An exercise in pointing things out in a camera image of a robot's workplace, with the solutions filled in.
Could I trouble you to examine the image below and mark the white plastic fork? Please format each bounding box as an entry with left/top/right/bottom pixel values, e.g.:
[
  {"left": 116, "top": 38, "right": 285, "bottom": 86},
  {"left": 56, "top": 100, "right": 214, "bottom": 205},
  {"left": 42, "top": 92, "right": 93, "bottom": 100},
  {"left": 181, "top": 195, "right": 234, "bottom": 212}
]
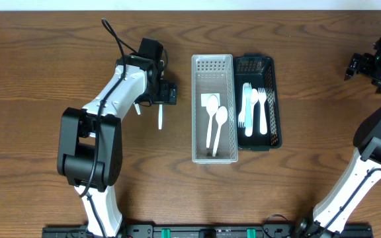
[
  {"left": 238, "top": 95, "right": 246, "bottom": 128},
  {"left": 258, "top": 88, "right": 267, "bottom": 135},
  {"left": 243, "top": 83, "right": 252, "bottom": 128}
]

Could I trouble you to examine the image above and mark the white plastic spoon horizontal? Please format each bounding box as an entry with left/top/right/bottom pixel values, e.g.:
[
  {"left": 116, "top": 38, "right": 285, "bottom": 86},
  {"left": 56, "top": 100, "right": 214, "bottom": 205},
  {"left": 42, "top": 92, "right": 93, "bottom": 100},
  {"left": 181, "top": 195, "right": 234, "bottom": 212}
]
[{"left": 212, "top": 106, "right": 228, "bottom": 157}]

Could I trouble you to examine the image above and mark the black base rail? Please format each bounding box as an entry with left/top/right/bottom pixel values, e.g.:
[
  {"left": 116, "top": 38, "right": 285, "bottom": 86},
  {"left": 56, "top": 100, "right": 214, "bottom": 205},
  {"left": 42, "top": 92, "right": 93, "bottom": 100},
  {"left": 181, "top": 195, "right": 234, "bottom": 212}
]
[{"left": 42, "top": 223, "right": 374, "bottom": 238}]

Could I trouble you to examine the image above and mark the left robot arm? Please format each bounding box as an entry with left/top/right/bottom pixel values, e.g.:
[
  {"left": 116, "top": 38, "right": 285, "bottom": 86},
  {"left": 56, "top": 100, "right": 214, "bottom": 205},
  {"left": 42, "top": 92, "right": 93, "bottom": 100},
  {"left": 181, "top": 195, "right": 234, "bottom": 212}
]
[{"left": 53, "top": 38, "right": 177, "bottom": 237}]

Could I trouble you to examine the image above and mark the clear plastic basket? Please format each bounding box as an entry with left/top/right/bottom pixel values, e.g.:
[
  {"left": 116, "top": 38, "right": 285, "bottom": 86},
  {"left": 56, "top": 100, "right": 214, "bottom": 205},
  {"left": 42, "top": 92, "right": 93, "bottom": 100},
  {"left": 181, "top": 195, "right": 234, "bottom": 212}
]
[{"left": 191, "top": 54, "right": 238, "bottom": 164}]

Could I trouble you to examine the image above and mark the left black cable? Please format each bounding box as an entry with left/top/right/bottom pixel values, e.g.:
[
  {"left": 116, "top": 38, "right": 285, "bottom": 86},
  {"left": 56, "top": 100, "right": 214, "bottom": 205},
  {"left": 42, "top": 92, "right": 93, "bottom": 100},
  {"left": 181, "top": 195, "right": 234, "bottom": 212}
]
[{"left": 77, "top": 17, "right": 138, "bottom": 238}]

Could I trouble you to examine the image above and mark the black plastic basket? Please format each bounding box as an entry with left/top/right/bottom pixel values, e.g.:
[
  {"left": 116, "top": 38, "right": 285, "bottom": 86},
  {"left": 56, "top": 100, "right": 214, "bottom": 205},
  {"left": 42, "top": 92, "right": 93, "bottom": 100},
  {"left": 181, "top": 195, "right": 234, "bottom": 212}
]
[{"left": 233, "top": 53, "right": 282, "bottom": 151}]

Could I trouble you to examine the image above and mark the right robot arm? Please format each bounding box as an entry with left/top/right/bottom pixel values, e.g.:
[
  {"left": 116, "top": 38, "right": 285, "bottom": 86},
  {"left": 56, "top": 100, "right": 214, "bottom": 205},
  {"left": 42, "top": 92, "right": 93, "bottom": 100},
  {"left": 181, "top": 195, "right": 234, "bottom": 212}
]
[{"left": 291, "top": 36, "right": 381, "bottom": 237}]

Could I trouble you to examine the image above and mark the white plastic spoon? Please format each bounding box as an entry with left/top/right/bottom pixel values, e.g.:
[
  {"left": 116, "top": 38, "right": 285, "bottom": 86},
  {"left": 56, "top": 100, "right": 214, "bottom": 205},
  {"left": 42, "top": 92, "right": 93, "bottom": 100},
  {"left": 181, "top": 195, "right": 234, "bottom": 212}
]
[
  {"left": 134, "top": 103, "right": 141, "bottom": 115},
  {"left": 206, "top": 95, "right": 219, "bottom": 149},
  {"left": 158, "top": 104, "right": 163, "bottom": 130},
  {"left": 245, "top": 89, "right": 258, "bottom": 137}
]

